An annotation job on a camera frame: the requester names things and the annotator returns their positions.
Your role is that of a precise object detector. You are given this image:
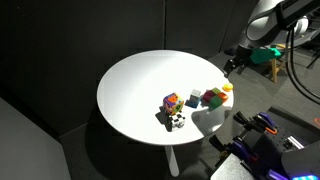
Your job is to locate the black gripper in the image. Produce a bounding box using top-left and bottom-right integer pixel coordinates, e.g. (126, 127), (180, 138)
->
(223, 46), (252, 78)

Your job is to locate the pink block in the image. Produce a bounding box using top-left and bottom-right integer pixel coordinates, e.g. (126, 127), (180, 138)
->
(202, 90), (215, 102)

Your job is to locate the dark green block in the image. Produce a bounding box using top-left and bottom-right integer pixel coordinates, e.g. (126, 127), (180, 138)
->
(209, 96), (223, 109)

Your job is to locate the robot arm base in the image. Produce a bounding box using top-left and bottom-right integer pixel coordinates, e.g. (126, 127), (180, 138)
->
(281, 141), (320, 180)

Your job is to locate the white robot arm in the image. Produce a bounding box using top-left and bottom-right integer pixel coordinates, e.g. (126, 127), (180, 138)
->
(223, 0), (320, 77)

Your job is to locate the light green block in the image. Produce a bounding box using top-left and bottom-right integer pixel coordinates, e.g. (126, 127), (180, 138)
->
(212, 87), (221, 94)

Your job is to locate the orange block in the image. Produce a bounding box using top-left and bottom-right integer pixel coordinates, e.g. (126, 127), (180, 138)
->
(218, 92), (229, 102)

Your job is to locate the grey block on blue block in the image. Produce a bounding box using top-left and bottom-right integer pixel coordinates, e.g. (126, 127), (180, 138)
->
(186, 89), (201, 108)

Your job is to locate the yellow ball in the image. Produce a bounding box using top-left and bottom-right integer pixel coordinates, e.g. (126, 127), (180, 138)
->
(222, 83), (234, 92)

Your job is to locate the black purple clamp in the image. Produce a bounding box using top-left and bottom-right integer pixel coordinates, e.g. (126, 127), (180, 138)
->
(233, 112), (278, 135)

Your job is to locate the colourful orange purple cube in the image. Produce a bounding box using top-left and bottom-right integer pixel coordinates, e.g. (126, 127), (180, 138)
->
(163, 93), (184, 115)

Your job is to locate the round white table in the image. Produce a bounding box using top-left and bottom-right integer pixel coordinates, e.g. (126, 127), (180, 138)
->
(97, 50), (234, 177)

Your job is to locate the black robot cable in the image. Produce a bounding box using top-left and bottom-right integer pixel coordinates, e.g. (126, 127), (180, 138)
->
(284, 24), (320, 106)

